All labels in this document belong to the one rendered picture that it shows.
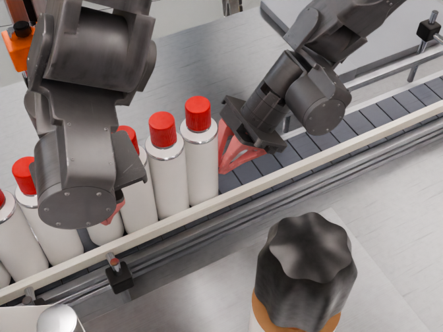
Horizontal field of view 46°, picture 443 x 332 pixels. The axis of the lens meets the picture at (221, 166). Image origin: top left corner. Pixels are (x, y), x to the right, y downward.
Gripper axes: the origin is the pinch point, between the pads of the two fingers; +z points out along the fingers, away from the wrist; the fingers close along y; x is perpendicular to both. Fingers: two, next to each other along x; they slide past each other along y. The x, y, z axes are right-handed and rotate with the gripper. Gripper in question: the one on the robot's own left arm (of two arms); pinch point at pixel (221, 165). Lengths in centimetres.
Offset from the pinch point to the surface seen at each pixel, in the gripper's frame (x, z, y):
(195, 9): 115, 26, -162
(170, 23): 103, 36, -158
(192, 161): -8.4, -1.5, 2.0
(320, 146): 18.2, -7.8, 0.4
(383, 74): 23.7, -22.6, -2.6
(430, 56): 31.7, -29.2, -2.5
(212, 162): -5.8, -2.4, 2.8
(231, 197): 0.8, 2.1, 4.5
